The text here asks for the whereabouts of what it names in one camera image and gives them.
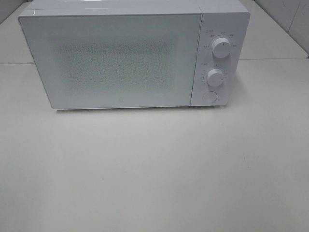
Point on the round white door button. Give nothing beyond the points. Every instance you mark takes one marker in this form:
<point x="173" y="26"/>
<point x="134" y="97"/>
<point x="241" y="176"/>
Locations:
<point x="209" y="97"/>

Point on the white timer knob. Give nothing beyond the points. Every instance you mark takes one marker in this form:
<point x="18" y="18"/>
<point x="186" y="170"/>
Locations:
<point x="214" y="77"/>

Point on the white microwave door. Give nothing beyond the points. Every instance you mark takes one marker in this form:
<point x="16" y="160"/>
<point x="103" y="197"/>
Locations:
<point x="127" y="61"/>

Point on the white microwave oven body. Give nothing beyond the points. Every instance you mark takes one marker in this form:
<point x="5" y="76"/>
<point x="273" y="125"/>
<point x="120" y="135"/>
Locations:
<point x="218" y="18"/>

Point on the upper white power knob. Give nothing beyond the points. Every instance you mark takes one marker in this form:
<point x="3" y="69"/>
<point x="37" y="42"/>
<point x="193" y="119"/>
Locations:
<point x="221" y="46"/>

